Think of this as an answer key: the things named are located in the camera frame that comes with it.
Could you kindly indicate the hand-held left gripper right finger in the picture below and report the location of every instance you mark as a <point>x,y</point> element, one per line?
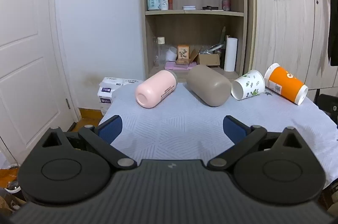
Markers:
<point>233,129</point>

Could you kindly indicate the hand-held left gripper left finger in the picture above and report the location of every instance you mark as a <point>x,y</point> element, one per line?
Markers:
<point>112,129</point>

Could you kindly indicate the white paper cup green print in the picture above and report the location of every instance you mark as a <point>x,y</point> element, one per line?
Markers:
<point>250,85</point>

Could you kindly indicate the taupe cup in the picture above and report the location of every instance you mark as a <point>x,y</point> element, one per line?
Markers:
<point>208,85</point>

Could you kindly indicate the pink cup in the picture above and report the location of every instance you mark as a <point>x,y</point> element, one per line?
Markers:
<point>157,88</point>

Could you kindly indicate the orange paper cup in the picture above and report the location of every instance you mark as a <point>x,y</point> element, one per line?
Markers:
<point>285,81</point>

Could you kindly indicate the white tissue pack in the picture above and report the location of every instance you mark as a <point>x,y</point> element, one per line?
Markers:
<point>111,86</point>

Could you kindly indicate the pale blue patterned tablecloth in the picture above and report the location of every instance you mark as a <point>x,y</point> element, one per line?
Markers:
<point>171,121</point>

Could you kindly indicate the open cardboard box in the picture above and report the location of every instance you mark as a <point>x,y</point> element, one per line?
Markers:
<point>210,59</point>

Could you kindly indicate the white paper roll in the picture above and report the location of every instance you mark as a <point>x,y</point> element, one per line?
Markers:
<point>230,55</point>

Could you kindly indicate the pink flat box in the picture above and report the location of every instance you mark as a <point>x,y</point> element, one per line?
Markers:
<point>181,66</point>

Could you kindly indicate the clear bottle cream cap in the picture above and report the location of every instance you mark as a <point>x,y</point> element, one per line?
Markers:
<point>160,52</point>

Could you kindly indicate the floral print box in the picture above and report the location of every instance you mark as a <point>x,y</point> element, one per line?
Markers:
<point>183,52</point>

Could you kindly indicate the white plastic tub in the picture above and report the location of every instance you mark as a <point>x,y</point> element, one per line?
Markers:
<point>171,53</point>

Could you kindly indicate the black chair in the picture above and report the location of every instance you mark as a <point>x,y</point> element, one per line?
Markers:
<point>327,105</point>

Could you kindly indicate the light wood wardrobe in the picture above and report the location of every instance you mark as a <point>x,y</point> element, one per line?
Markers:
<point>277,28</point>

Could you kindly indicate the white door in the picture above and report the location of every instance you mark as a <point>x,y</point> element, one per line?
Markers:
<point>26,55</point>

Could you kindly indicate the orange plastic bag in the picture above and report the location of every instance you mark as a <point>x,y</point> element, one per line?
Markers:
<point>8,176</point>

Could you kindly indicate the wooden shelf unit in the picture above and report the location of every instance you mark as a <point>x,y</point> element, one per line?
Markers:
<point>194,13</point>

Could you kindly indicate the black flat item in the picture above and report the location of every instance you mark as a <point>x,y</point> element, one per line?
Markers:
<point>210,7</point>

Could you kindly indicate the pink clear bottle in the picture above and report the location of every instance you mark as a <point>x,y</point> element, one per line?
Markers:
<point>226,3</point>

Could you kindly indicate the white flat case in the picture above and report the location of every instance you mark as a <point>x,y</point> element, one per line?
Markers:
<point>189,7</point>

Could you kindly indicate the small orange bottle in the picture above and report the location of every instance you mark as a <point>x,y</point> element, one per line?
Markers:
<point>170,3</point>

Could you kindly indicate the black hanging garment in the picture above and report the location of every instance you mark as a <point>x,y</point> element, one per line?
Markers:
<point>333,23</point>

